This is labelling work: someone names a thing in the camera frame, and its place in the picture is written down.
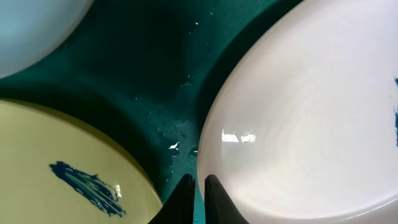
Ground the teal plastic tray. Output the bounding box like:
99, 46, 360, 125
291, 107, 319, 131
1, 0, 297, 206

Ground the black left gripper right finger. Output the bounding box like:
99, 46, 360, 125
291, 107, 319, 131
205, 174, 248, 224

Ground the yellow plate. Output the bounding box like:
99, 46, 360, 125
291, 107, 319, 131
1, 100, 162, 223

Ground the white pink plate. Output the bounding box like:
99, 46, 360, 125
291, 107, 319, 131
197, 0, 397, 223

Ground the light blue plate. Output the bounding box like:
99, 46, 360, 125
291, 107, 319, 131
1, 0, 94, 78

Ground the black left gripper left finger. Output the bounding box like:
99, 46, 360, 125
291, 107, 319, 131
149, 174, 195, 224

